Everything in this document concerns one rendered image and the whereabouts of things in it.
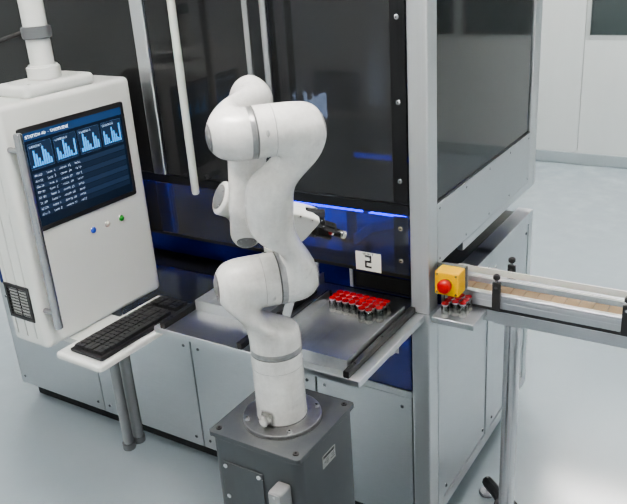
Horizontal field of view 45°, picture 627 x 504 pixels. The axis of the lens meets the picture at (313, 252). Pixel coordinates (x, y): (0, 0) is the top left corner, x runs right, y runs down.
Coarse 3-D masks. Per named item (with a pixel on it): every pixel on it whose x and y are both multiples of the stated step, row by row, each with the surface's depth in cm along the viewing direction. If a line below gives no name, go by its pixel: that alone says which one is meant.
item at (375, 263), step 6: (360, 252) 228; (366, 252) 227; (360, 258) 228; (366, 258) 227; (372, 258) 226; (378, 258) 225; (360, 264) 229; (372, 264) 227; (378, 264) 226; (366, 270) 229; (372, 270) 228; (378, 270) 227
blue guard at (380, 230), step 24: (168, 192) 262; (168, 216) 266; (192, 216) 260; (216, 216) 254; (336, 216) 228; (360, 216) 223; (384, 216) 219; (408, 216) 215; (216, 240) 258; (312, 240) 236; (336, 240) 231; (360, 240) 226; (384, 240) 222; (408, 240) 218; (384, 264) 225; (408, 264) 220
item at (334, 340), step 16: (320, 304) 232; (304, 320) 225; (320, 320) 224; (336, 320) 224; (352, 320) 223; (384, 320) 222; (304, 336) 216; (320, 336) 216; (336, 336) 215; (352, 336) 214; (368, 336) 214; (304, 352) 203; (320, 352) 207; (336, 352) 207; (352, 352) 206; (336, 368) 199
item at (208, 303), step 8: (320, 280) 247; (200, 296) 237; (208, 296) 240; (200, 304) 235; (208, 304) 233; (216, 304) 231; (280, 304) 229; (208, 312) 234; (216, 312) 232; (224, 312) 230; (272, 312) 226
